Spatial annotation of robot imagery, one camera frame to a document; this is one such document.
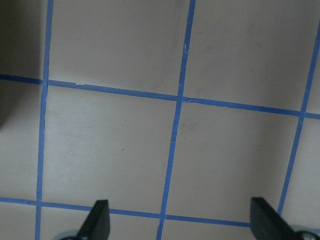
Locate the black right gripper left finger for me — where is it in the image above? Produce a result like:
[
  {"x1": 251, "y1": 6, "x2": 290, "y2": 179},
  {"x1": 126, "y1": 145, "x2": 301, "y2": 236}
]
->
[{"x1": 76, "y1": 199, "x2": 110, "y2": 240}]

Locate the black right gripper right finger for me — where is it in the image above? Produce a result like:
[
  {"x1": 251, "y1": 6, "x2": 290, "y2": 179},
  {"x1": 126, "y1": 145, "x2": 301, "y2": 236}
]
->
[{"x1": 250, "y1": 197, "x2": 303, "y2": 240}]

